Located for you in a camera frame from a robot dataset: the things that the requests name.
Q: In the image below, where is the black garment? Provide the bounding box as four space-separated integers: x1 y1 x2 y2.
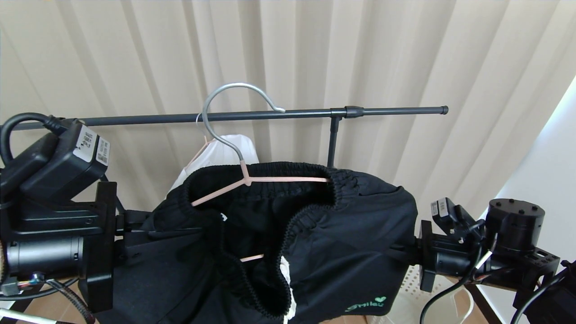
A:
94 162 419 324

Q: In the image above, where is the pink clothes hanger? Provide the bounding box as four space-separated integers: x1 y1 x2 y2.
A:
182 112 216 171
191 82 331 263

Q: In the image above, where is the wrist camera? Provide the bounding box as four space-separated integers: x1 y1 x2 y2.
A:
431 197 486 243
0 118 111 205

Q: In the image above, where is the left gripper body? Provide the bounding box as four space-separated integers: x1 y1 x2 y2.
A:
0 181 118 313

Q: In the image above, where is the black cable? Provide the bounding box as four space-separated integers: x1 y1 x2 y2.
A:
419 256 567 324
0 112 68 165

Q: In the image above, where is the black clothes rack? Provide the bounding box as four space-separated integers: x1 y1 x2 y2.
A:
13 106 449 169

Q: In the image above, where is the white laundry basket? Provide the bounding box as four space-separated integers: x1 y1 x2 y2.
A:
367 265 474 324

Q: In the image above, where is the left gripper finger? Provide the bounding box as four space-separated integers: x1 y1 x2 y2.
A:
116 209 203 241

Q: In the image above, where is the white printed t-shirt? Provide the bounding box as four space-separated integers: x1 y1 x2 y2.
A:
167 134 260 194

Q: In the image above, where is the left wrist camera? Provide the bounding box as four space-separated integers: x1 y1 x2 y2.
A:
0 118 111 205

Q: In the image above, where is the beige curtain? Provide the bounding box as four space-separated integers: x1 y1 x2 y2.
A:
0 0 576 225

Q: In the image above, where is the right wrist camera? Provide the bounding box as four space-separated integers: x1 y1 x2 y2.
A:
431 197 486 243

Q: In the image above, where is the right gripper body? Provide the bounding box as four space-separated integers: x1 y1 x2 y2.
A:
418 220 491 293

